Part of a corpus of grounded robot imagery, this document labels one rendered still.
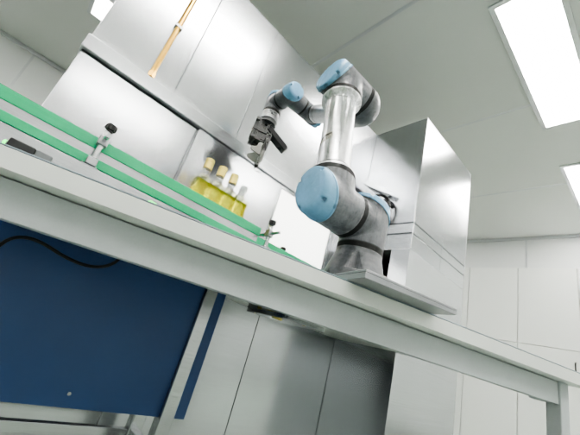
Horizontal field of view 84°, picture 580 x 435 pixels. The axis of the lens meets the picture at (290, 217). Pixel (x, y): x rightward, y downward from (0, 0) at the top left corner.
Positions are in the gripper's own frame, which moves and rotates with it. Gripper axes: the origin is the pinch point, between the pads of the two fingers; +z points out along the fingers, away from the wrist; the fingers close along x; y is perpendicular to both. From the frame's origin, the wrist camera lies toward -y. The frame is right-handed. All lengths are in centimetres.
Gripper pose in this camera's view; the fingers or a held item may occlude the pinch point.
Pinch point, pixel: (258, 164)
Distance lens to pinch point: 132.4
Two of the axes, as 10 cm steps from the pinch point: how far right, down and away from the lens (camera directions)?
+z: -2.6, 8.9, -3.6
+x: 3.5, -2.6, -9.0
